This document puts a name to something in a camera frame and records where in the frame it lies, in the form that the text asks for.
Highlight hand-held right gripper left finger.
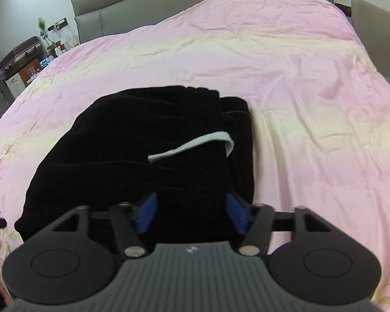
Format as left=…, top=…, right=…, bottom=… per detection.
left=45, top=192, right=158, bottom=261

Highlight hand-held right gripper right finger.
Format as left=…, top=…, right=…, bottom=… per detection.
left=225, top=192, right=332, bottom=257

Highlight black pants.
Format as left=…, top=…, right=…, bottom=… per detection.
left=15, top=85, right=256, bottom=244

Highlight pink floral blanket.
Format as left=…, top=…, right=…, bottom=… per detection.
left=0, top=0, right=390, bottom=312

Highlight brown suitcase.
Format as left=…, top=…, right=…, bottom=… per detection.
left=0, top=36, right=42, bottom=72

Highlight small green plant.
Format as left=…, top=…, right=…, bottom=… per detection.
left=37, top=17, right=48, bottom=40

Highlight grey chair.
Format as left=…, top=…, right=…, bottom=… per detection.
left=350, top=0, right=390, bottom=80

